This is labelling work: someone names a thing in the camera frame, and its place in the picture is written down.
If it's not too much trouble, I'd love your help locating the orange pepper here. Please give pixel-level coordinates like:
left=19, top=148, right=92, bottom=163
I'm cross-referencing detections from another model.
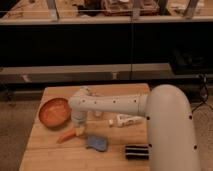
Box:
left=57, top=128, right=76, bottom=144

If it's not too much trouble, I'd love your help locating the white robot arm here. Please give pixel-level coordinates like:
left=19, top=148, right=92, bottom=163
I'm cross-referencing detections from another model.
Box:
left=68, top=84, right=201, bottom=171

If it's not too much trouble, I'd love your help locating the orange bowl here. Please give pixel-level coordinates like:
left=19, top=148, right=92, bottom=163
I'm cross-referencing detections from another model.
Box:
left=38, top=98, right=71, bottom=128

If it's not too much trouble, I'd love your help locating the blue cloth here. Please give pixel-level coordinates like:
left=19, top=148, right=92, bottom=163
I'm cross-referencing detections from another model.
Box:
left=86, top=135, right=108, bottom=152

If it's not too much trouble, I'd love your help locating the white tube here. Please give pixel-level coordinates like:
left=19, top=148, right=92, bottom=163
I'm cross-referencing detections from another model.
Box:
left=108, top=114, right=142, bottom=127

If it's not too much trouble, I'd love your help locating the black rectangular block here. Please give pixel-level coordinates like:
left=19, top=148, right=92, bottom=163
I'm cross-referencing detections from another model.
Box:
left=125, top=145, right=149, bottom=160

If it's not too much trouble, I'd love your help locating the dark shelf unit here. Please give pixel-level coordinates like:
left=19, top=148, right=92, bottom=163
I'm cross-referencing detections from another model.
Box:
left=0, top=19, right=213, bottom=84

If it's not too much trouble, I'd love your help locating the black cable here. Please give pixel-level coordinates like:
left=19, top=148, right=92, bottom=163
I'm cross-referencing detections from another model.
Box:
left=191, top=73, right=210, bottom=114

